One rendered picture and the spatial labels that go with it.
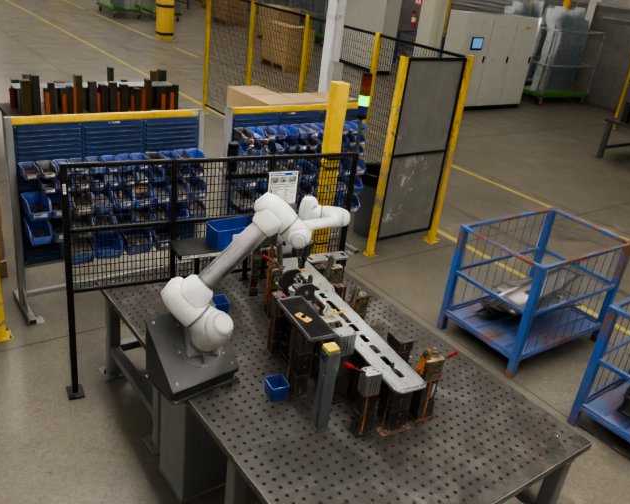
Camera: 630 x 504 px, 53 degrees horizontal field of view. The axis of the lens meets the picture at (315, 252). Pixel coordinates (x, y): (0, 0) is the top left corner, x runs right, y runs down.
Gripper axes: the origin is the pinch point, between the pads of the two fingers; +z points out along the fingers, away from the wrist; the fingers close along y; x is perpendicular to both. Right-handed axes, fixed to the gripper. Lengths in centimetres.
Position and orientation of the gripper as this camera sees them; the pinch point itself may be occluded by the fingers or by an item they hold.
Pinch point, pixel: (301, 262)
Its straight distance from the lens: 377.5
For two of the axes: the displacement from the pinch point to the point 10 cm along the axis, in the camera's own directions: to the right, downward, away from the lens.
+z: -1.2, 8.9, 4.3
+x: -4.6, -4.3, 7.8
